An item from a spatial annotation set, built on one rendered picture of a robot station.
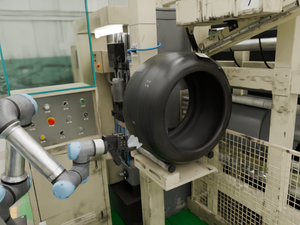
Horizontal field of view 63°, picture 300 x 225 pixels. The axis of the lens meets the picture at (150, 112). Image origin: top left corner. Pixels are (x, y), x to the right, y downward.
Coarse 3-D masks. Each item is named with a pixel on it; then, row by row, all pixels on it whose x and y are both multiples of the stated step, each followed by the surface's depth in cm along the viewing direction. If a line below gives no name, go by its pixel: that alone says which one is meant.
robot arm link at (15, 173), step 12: (12, 96) 103; (24, 96) 107; (24, 108) 104; (36, 108) 112; (24, 120) 106; (12, 156) 111; (12, 168) 112; (24, 168) 118; (0, 180) 115; (12, 180) 113; (24, 180) 117; (24, 192) 120
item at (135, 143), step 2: (134, 138) 119; (136, 138) 119; (134, 140) 119; (136, 140) 120; (130, 142) 118; (132, 142) 118; (134, 142) 119; (136, 142) 120; (138, 142) 121; (128, 144) 117; (130, 144) 118; (132, 144) 119; (134, 144) 119; (136, 144) 120; (138, 144) 121; (140, 144) 122; (128, 146) 118; (130, 146) 118; (132, 146) 118; (138, 146) 120
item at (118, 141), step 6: (120, 132) 120; (102, 138) 113; (108, 138) 112; (114, 138) 113; (120, 138) 113; (126, 138) 115; (108, 144) 113; (114, 144) 114; (120, 144) 114; (126, 144) 117; (120, 150) 114
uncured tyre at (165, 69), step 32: (160, 64) 114; (192, 64) 115; (128, 96) 123; (160, 96) 109; (192, 96) 157; (224, 96) 132; (128, 128) 129; (160, 128) 112; (192, 128) 158; (224, 128) 136; (192, 160) 129
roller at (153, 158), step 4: (140, 148) 152; (140, 152) 152; (144, 152) 147; (148, 152) 144; (148, 156) 143; (152, 156) 140; (152, 160) 140; (156, 160) 136; (160, 160) 133; (160, 164) 132; (164, 164) 129; (168, 164) 128; (172, 164) 128; (164, 168) 129; (168, 168) 126; (172, 168) 127; (172, 172) 127
